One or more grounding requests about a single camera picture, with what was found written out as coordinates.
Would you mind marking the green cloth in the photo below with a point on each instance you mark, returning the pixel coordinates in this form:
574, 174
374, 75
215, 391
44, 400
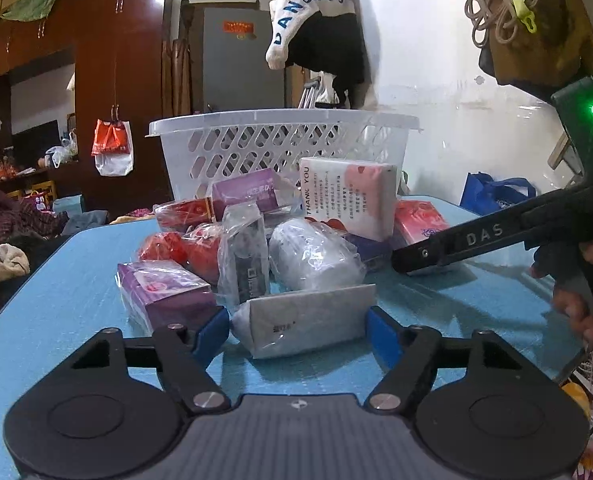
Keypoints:
34, 0

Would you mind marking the person's right hand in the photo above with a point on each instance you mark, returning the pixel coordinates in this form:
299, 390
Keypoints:
576, 310

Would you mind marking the grey door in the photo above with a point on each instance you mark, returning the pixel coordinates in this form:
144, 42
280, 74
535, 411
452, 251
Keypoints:
241, 75

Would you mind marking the black garment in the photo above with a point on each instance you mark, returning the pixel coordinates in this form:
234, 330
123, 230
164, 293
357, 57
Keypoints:
336, 45

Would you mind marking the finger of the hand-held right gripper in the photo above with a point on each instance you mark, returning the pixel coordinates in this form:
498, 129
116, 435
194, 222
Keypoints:
456, 245

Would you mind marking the black television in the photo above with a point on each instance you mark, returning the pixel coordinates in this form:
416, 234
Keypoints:
36, 134

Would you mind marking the white plastic laundry basket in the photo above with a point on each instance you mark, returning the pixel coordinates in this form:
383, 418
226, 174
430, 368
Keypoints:
256, 140

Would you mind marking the white roll in clear bag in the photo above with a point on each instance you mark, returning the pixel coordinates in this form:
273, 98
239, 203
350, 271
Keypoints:
311, 255

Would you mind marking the dark maroon clothes pile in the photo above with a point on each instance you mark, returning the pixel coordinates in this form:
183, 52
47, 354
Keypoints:
11, 215

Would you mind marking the brown hanging bag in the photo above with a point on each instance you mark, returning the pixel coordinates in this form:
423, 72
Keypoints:
551, 45

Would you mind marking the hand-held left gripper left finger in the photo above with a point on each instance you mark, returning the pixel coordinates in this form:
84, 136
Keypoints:
211, 332

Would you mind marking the brown wooden wardrobe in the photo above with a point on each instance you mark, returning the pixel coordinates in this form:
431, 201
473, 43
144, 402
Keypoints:
116, 70

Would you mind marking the pink and white tissue pack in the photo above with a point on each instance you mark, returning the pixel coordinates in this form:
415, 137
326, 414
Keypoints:
351, 195

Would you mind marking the red and white tissue pack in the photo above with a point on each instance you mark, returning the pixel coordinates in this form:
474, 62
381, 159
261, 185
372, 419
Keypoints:
419, 222

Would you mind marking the purple box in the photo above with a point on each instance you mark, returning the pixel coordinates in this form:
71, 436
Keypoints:
161, 290
251, 190

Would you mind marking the blue fabric bag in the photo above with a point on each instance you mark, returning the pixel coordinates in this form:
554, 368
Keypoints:
486, 195

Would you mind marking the white tissue packet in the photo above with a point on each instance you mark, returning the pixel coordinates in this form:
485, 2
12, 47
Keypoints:
301, 320

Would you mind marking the black item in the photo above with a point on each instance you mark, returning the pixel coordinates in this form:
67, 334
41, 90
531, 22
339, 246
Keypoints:
244, 260

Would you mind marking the dark blue packet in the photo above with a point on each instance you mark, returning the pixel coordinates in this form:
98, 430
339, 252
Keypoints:
371, 252

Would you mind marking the metal crutches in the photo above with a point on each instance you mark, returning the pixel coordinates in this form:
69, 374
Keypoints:
309, 94

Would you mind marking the red item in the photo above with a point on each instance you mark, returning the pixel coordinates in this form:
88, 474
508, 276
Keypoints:
186, 252

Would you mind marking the beige cloth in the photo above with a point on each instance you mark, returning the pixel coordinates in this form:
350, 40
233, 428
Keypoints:
6, 260

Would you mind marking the orange and white plastic bag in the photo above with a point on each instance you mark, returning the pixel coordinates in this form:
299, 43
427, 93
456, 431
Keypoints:
112, 147

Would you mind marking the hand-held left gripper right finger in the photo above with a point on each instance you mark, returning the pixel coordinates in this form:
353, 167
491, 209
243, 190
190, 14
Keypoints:
384, 332

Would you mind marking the red box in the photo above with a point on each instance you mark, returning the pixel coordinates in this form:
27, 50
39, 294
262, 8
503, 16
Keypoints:
184, 212

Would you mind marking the white sweatshirt with blue letters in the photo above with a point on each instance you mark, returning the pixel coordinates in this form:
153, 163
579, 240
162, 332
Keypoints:
301, 5

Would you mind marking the red door sticker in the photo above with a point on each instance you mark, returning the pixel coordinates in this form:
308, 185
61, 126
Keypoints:
239, 30

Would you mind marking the teal box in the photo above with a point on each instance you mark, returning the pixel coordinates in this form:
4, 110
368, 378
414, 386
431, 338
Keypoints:
69, 206

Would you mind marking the yellow cloth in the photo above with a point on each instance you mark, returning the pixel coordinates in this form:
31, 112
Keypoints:
131, 217

